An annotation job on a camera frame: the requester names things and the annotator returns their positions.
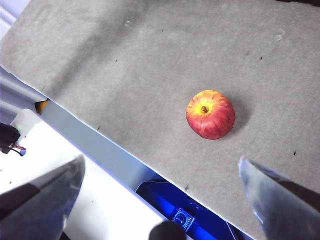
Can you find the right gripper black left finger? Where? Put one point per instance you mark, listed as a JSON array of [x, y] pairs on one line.
[[37, 212]]

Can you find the red yellow apple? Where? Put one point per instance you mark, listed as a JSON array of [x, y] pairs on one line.
[[211, 117]]

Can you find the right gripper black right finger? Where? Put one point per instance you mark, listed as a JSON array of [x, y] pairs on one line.
[[287, 207]]

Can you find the ribbed grey frame with yellow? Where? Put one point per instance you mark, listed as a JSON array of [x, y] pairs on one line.
[[15, 90]]

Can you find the blue-lit black panel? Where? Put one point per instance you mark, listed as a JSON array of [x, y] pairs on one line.
[[160, 197]]

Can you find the pale grey table frame rail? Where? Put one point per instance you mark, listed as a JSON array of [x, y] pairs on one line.
[[87, 140]]

